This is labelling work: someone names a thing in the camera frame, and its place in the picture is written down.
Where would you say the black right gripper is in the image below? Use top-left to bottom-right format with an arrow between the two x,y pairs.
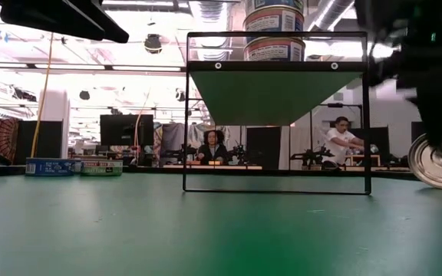
366,41 -> 442,149

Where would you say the white green label tuna can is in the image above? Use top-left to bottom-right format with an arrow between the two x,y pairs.
407,129 -> 442,191

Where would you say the red white blue tuna can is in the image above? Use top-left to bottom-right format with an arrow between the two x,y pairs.
242,37 -> 306,62
242,6 -> 305,35

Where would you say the Wild Planet tuna can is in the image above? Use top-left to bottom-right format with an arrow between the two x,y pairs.
245,0 -> 305,12

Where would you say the black computer monitor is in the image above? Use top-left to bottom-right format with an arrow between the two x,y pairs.
100,113 -> 155,146
411,121 -> 426,143
353,126 -> 391,156

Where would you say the person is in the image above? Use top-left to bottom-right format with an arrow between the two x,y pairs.
322,116 -> 366,166
196,129 -> 232,166

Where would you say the white pillar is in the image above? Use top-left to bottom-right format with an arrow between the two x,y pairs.
40,87 -> 71,159

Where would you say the black partition panel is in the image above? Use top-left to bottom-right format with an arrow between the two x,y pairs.
16,120 -> 64,160
246,126 -> 282,170

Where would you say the colourful patchwork quilt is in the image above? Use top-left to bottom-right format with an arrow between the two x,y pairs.
152,122 -> 164,156

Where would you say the green Bumble Bee tuna can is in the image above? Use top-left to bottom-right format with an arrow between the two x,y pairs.
79,159 -> 124,177

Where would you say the blue barcode tuna can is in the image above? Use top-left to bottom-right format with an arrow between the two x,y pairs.
25,157 -> 77,177

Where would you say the wooden workbench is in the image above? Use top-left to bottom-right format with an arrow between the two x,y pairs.
163,164 -> 263,171

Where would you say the black ceiling dome camera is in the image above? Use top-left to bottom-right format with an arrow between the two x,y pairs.
143,33 -> 163,54

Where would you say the black metal stand frame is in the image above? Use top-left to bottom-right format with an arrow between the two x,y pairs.
308,102 -> 364,162

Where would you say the pale orange hanging cable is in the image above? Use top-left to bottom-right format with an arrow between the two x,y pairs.
133,87 -> 152,158

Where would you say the corrugated silver ventilation duct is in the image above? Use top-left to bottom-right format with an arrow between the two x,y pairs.
190,0 -> 232,62

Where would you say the yellow hanging cable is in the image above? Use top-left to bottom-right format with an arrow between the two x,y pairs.
31,32 -> 55,159

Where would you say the black frame wooden shelf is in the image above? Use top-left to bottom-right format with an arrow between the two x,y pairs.
182,31 -> 372,196

